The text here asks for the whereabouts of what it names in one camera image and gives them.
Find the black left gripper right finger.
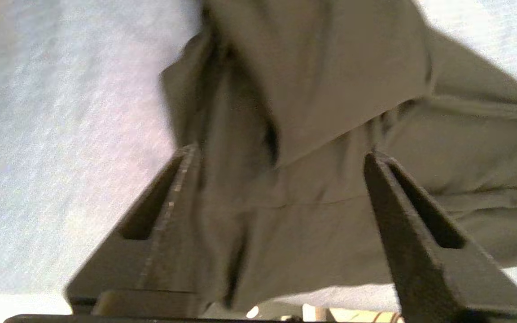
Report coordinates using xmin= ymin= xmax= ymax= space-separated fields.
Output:
xmin=363 ymin=152 xmax=517 ymax=323

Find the black t-shirt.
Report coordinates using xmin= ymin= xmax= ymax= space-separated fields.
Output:
xmin=159 ymin=0 xmax=517 ymax=314

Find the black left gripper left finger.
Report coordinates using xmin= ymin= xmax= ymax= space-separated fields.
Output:
xmin=65 ymin=144 xmax=201 ymax=314

